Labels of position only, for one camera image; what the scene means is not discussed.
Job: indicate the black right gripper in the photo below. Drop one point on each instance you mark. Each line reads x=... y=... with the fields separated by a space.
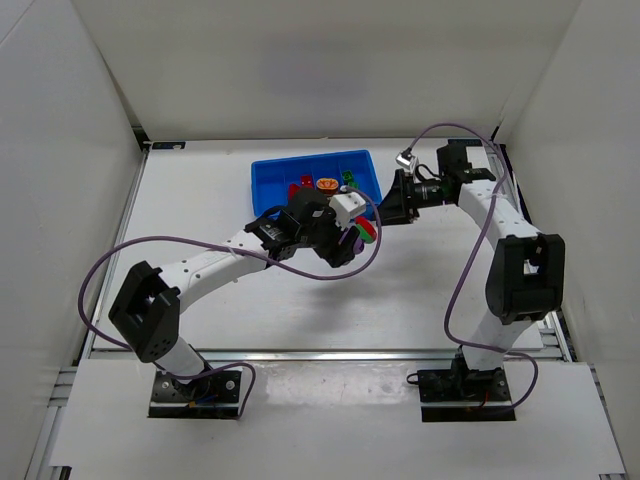
x=405 y=195

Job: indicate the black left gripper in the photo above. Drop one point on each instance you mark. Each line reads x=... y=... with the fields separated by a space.
x=338 y=247

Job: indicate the red green curved lego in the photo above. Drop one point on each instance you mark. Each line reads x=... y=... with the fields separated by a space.
x=367 y=231

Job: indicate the purple round lego piece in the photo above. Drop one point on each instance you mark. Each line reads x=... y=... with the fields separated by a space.
x=358 y=246

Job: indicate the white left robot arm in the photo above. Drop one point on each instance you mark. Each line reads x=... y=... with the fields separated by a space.
x=150 y=301

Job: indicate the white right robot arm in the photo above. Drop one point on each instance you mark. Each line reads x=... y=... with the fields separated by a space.
x=526 y=276

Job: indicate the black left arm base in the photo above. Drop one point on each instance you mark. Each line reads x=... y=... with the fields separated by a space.
x=220 y=396

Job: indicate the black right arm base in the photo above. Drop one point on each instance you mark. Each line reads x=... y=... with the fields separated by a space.
x=460 y=395

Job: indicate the orange round lego piece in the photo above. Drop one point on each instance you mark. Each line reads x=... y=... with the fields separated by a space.
x=327 y=185

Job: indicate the blue plastic sorting tray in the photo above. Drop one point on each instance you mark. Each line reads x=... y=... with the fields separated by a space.
x=270 y=179

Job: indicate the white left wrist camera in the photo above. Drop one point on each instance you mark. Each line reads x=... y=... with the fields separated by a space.
x=347 y=207

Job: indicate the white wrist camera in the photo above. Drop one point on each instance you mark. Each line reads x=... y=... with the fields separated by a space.
x=407 y=161
x=347 y=207

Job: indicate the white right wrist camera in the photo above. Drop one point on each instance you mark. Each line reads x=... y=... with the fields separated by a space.
x=407 y=161

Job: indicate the aluminium frame rail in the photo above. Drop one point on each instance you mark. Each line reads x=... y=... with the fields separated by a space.
x=552 y=352

